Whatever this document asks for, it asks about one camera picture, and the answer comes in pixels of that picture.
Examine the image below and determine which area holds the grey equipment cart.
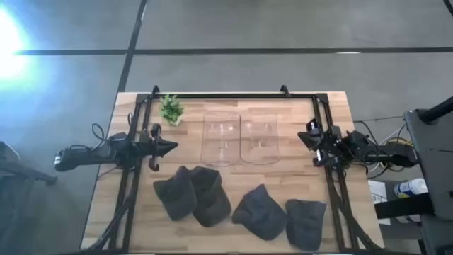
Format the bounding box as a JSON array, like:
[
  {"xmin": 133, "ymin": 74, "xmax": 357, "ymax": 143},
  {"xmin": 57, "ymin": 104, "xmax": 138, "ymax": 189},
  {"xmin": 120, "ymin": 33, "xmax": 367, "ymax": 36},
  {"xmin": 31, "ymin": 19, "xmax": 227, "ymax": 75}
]
[{"xmin": 403, "ymin": 95, "xmax": 453, "ymax": 255}]

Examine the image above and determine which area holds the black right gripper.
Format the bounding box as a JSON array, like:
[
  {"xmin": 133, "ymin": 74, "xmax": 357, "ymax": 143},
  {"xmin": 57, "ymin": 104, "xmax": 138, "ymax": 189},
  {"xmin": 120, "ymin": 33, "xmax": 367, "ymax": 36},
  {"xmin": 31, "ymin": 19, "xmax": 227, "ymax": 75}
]
[{"xmin": 297, "ymin": 118, "xmax": 343, "ymax": 168}]

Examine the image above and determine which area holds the black strap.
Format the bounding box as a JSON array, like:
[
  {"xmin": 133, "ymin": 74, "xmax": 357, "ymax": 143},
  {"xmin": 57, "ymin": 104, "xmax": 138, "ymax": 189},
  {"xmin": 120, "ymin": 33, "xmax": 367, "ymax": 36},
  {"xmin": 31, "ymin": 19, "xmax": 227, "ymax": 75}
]
[{"xmin": 374, "ymin": 193, "xmax": 435, "ymax": 220}]

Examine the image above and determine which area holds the white bottle with yellow label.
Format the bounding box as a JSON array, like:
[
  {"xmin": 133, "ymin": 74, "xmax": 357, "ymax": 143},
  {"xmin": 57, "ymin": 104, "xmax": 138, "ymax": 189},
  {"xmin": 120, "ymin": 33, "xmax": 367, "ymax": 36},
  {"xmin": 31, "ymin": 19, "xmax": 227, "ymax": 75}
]
[{"xmin": 394, "ymin": 178, "xmax": 429, "ymax": 199}]

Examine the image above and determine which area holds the dark grey cap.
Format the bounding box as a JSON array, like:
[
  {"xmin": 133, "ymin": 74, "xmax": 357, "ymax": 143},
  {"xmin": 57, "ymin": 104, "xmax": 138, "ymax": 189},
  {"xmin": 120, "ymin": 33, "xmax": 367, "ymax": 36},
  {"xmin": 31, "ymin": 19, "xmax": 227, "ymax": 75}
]
[
  {"xmin": 231, "ymin": 183, "xmax": 289, "ymax": 242},
  {"xmin": 190, "ymin": 166, "xmax": 232, "ymax": 228},
  {"xmin": 285, "ymin": 198, "xmax": 328, "ymax": 252},
  {"xmin": 152, "ymin": 165, "xmax": 198, "ymax": 222}
]

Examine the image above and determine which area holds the clear plastic bin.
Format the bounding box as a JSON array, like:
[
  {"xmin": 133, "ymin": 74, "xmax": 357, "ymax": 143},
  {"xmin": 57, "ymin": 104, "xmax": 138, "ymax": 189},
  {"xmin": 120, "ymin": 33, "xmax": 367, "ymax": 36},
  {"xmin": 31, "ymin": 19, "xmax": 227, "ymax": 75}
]
[
  {"xmin": 200, "ymin": 111, "xmax": 242, "ymax": 167},
  {"xmin": 239, "ymin": 112, "xmax": 281, "ymax": 166}
]

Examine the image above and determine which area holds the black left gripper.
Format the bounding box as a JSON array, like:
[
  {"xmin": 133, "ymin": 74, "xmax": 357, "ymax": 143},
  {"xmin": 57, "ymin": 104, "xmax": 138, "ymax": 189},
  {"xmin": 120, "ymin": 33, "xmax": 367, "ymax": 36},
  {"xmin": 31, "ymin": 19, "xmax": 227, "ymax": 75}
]
[{"xmin": 138, "ymin": 123, "xmax": 179, "ymax": 173}]

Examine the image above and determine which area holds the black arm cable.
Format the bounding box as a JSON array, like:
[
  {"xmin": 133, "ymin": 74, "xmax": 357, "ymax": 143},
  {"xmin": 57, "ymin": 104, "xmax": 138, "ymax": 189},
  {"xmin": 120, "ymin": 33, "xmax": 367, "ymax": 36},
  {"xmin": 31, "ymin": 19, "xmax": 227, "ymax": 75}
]
[{"xmin": 68, "ymin": 123, "xmax": 111, "ymax": 153}]

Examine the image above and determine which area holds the small green potted plant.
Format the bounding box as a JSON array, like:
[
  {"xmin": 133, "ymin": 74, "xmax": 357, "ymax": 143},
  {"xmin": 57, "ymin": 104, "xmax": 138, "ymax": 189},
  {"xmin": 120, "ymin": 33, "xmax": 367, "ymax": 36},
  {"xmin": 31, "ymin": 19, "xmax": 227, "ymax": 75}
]
[{"xmin": 159, "ymin": 93, "xmax": 185, "ymax": 127}]

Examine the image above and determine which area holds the white paper sheet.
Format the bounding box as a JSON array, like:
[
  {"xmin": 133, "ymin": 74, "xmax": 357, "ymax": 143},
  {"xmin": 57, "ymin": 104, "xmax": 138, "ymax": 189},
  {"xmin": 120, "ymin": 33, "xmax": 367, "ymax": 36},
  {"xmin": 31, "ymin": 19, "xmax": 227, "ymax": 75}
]
[{"xmin": 367, "ymin": 179, "xmax": 392, "ymax": 226}]

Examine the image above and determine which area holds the black metal table frame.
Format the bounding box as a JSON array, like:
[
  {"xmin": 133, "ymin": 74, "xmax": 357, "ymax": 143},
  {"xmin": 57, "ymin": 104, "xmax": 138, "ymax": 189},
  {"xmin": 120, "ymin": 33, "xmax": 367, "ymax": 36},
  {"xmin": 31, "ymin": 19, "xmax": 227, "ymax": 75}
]
[{"xmin": 86, "ymin": 84, "xmax": 385, "ymax": 253}]

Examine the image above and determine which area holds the bundle of cables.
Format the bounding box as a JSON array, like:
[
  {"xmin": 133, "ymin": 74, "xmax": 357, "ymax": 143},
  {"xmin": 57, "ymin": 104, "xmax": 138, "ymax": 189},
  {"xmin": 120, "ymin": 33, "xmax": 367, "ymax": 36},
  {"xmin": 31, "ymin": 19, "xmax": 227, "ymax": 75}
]
[{"xmin": 353, "ymin": 115, "xmax": 415, "ymax": 180}]

